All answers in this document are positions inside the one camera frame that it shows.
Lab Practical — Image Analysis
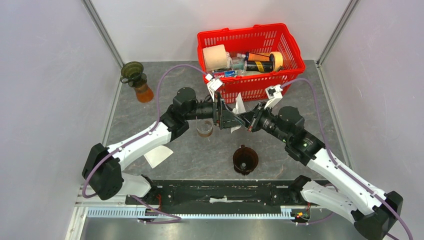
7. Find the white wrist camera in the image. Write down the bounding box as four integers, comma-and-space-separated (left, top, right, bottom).
264, 84, 283, 109
205, 73, 224, 101

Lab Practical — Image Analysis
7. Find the red plastic basket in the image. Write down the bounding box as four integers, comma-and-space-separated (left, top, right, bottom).
197, 23, 306, 104

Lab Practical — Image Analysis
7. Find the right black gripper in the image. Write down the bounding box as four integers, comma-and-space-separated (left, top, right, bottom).
236, 101, 291, 144

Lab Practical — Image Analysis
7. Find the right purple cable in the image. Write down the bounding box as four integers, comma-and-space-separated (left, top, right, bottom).
279, 77, 415, 240

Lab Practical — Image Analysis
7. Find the small glass beaker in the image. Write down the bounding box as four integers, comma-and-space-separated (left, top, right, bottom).
196, 119, 214, 138

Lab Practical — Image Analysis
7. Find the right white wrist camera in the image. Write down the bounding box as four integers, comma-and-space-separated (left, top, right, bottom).
264, 84, 283, 109

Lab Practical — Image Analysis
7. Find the green transparent dripper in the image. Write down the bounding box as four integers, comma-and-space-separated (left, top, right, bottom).
119, 61, 147, 88

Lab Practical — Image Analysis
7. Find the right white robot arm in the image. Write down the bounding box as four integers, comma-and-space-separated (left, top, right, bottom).
236, 102, 403, 240

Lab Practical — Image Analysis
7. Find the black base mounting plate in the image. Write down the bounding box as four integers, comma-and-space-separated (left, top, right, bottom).
141, 179, 307, 215

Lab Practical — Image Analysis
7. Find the clear plastic bottle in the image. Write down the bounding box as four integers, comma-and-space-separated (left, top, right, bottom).
229, 53, 246, 70

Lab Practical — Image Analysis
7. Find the yellow masking tape roll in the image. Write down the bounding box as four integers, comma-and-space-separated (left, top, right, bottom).
269, 51, 284, 72

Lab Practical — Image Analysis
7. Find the purple cable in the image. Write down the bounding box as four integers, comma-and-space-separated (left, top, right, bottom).
81, 64, 183, 225
279, 77, 415, 240

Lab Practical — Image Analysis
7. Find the white cable duct strip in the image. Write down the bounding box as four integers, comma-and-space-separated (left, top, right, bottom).
86, 206, 298, 221

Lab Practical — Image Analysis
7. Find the orange glass flask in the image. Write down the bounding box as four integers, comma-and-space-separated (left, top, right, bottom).
134, 83, 154, 103

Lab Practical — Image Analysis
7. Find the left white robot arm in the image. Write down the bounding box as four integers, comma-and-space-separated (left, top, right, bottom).
82, 87, 244, 204

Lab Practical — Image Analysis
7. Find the beige paper roll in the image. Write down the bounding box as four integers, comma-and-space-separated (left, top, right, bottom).
202, 44, 230, 71

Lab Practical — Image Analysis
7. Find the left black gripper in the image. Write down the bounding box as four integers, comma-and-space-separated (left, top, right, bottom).
185, 92, 245, 130

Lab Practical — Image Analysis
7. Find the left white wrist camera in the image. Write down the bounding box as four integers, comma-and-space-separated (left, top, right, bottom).
205, 73, 224, 101

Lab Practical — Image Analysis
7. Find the white paper coffee filter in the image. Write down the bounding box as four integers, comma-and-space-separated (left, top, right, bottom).
230, 92, 246, 134

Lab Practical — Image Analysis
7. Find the black orange cylinder can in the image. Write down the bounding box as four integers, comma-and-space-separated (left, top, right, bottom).
244, 52, 273, 73

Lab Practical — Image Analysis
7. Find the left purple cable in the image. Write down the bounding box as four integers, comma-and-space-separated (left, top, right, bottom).
81, 64, 183, 225

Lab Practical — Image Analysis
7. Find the brown transparent dripper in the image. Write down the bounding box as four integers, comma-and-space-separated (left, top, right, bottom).
232, 144, 259, 176

